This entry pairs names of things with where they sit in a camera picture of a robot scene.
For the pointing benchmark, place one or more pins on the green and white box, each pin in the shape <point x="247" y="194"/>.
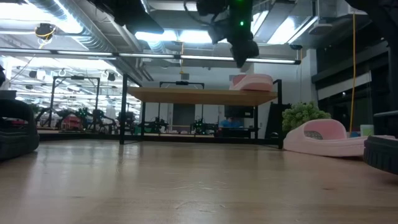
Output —
<point x="367" y="130"/>

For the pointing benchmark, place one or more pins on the green plant in patterned pot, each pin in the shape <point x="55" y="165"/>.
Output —
<point x="301" y="115"/>

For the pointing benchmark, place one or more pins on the dark monitor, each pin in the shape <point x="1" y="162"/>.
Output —
<point x="238" y="111"/>

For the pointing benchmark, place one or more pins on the person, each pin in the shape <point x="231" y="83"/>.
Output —
<point x="231" y="123"/>

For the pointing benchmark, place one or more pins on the black slide sandal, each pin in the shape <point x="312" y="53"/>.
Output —
<point x="15" y="133"/>
<point x="381" y="152"/>

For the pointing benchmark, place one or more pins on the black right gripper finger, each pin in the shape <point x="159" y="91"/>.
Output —
<point x="244" y="56"/>

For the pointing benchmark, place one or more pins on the wooden shelf with black frame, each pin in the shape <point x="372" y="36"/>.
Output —
<point x="202" y="96"/>

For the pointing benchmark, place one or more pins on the blue box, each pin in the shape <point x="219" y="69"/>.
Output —
<point x="354" y="134"/>

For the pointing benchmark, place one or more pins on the black background robot arm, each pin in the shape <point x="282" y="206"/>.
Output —
<point x="99" y="119"/>
<point x="202" y="126"/>
<point x="155" y="124"/>

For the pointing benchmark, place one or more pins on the pink slide sandal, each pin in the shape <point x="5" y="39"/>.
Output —
<point x="252" y="83"/>
<point x="323" y="143"/>

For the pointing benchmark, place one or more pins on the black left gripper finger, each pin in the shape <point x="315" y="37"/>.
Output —
<point x="140" y="21"/>

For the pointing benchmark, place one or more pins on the black background rig frame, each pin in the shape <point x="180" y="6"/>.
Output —
<point x="76" y="77"/>
<point x="182" y="83"/>

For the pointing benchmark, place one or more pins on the overhead light bar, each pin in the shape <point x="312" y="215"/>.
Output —
<point x="149" y="56"/>

